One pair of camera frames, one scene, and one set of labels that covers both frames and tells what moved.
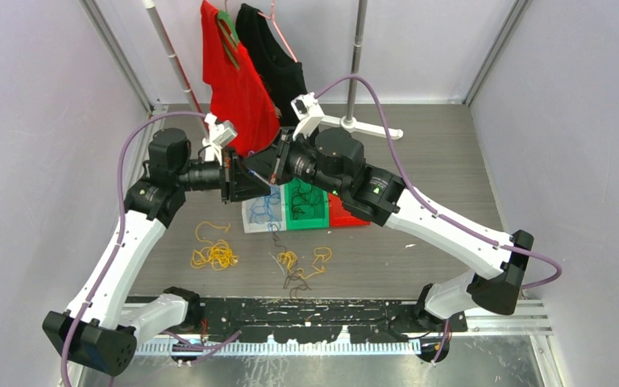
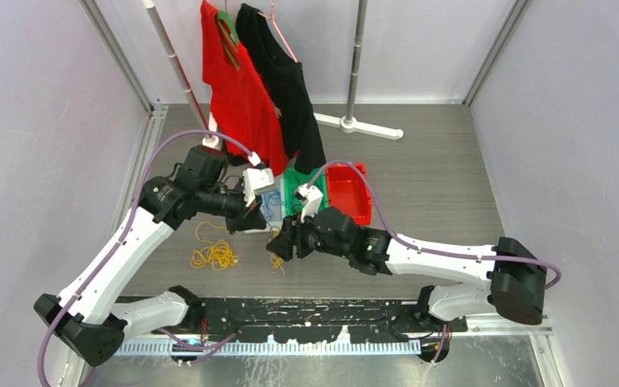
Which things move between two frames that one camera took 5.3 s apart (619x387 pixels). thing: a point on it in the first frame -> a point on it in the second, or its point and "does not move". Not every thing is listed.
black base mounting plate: (302, 321) does not move
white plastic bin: (266, 213) does not move
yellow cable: (323, 255) -> (276, 261)
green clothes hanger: (229, 35) does not move
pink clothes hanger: (276, 27) does not move
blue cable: (261, 211) does not move
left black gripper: (238, 181) -> (254, 219)
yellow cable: (219, 255) does not move
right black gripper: (271, 164) -> (292, 232)
